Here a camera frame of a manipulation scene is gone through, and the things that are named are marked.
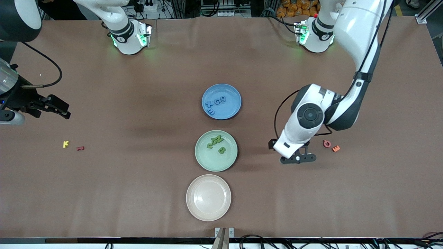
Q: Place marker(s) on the metal clamp bracket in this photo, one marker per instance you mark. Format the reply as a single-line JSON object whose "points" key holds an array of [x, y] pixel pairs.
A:
{"points": [[221, 240]]}

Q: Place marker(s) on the brown table cover sheet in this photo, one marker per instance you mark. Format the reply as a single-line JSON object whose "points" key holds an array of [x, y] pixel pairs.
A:
{"points": [[138, 193]]}

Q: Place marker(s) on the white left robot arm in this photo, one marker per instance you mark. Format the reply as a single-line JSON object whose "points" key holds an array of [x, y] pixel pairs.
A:
{"points": [[360, 27]]}

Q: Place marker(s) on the green foam letter N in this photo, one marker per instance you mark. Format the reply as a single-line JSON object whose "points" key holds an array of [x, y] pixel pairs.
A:
{"points": [[219, 139]]}

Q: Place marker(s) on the blue foam letter X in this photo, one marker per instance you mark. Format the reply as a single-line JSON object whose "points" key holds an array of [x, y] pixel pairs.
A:
{"points": [[208, 103]]}

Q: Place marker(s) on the blue foam letter E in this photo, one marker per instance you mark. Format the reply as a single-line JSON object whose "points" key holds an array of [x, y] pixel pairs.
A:
{"points": [[211, 111]]}

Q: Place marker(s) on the blue foam digit 6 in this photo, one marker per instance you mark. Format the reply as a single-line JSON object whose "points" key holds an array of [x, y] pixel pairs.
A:
{"points": [[223, 99]]}

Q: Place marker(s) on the pink foam letter Q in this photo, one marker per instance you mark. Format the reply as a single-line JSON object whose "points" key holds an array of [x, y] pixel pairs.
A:
{"points": [[327, 143]]}

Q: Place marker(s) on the blue round plate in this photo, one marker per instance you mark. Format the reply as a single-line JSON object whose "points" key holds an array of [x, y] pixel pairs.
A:
{"points": [[230, 110]]}

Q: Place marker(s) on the black table edge strip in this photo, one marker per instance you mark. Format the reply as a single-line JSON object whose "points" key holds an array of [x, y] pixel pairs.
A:
{"points": [[104, 240]]}

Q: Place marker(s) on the green round plate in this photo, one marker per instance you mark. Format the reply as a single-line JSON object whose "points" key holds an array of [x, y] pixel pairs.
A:
{"points": [[214, 160]]}

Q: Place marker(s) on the blue foam letter G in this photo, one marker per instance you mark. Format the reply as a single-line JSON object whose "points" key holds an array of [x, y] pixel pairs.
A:
{"points": [[217, 101]]}

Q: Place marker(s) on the pale pink round plate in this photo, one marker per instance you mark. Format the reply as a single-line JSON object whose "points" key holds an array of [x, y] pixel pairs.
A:
{"points": [[208, 199]]}

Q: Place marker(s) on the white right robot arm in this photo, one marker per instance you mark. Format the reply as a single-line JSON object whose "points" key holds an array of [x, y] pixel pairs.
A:
{"points": [[128, 41]]}

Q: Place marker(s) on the green foam letter B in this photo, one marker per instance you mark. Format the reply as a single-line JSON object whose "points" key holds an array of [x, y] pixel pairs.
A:
{"points": [[222, 150]]}

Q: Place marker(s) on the pile of orange objects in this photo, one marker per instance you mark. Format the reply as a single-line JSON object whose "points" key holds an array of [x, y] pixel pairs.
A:
{"points": [[290, 8]]}

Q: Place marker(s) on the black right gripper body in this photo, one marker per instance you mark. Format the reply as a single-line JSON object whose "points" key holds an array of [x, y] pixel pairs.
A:
{"points": [[20, 98]]}

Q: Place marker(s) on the yellow foam letter K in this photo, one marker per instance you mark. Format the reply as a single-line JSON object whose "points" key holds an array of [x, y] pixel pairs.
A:
{"points": [[65, 144]]}

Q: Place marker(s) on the white power strip with plugs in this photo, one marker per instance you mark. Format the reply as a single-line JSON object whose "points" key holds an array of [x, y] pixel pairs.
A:
{"points": [[148, 5]]}

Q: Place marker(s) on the aluminium frame profile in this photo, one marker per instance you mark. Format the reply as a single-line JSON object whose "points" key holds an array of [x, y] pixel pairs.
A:
{"points": [[421, 19]]}

